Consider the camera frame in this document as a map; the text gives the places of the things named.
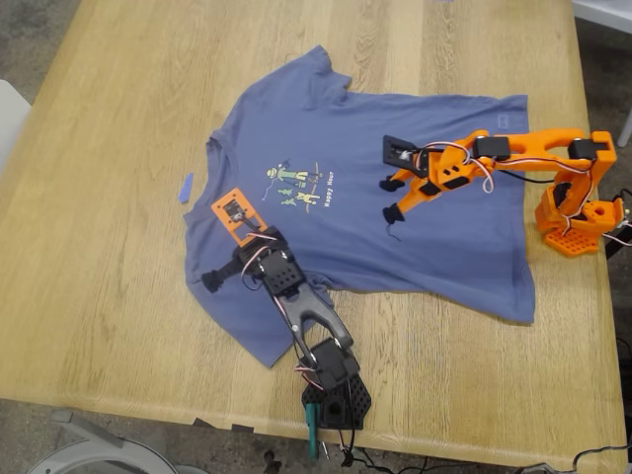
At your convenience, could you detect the white table corner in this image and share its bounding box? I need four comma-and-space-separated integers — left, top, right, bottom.
571, 0, 632, 36

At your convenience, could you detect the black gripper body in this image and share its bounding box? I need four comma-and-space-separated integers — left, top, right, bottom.
231, 229, 292, 290

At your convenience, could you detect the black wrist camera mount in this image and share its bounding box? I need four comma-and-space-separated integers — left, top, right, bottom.
382, 133, 430, 179

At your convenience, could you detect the black clamp bar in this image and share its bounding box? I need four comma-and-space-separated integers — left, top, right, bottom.
600, 189, 632, 259

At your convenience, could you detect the black perforated arm base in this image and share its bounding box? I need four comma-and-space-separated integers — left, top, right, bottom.
301, 372, 372, 431

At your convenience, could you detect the blue printed T-shirt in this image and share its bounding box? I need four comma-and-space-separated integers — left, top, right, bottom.
183, 44, 537, 369

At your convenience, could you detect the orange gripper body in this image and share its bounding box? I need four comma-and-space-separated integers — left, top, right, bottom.
407, 142, 490, 198

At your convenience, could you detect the white chair leg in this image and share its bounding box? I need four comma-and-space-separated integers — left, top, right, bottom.
616, 106, 632, 148

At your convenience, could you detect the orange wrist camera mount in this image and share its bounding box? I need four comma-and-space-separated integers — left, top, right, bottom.
210, 187, 268, 248

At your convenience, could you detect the green table clamp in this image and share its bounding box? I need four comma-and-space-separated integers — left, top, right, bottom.
304, 402, 322, 460

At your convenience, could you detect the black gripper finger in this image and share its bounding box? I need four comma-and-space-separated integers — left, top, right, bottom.
200, 265, 243, 295

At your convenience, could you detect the large grey round base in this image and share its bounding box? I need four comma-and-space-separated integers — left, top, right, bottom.
27, 408, 175, 474

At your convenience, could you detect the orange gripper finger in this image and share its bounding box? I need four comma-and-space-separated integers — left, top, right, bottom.
378, 165, 427, 193
382, 180, 438, 224

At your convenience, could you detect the orange perforated arm base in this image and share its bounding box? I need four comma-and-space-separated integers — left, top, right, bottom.
535, 196, 626, 259

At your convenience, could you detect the black floor cable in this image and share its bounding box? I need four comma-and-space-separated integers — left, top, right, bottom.
513, 443, 632, 474

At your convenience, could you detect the black camera cable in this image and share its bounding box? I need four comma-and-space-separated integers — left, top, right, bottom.
338, 428, 431, 474

